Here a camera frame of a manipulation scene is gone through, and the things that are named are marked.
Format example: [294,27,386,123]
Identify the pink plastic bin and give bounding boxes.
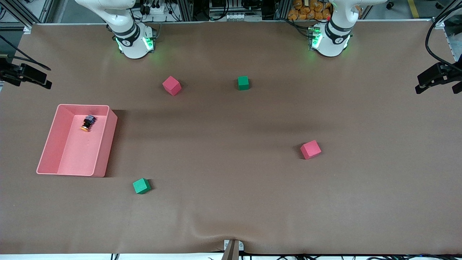
[36,104,118,178]

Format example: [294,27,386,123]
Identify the orange packaged goods pile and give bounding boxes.
[287,0,333,21]

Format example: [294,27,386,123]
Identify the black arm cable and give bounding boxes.
[425,3,462,67]
[0,35,52,71]

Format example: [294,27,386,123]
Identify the white power strip with plugs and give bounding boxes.
[139,0,170,16]

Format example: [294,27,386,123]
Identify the brown table mat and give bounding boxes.
[0,20,462,255]

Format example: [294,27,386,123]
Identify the orange-capped black push button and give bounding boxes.
[81,114,96,133]

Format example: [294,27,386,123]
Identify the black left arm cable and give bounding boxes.
[425,3,462,67]

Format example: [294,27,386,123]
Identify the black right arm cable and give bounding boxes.
[0,35,52,71]

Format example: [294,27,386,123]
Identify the aluminium frame posts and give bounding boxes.
[176,0,197,22]

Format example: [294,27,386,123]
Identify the pink foam cube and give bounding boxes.
[300,140,322,160]
[162,76,182,96]

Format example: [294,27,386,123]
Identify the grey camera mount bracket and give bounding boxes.
[223,239,244,260]

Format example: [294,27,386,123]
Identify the aluminium frame strut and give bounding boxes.
[431,0,462,26]
[0,0,55,30]

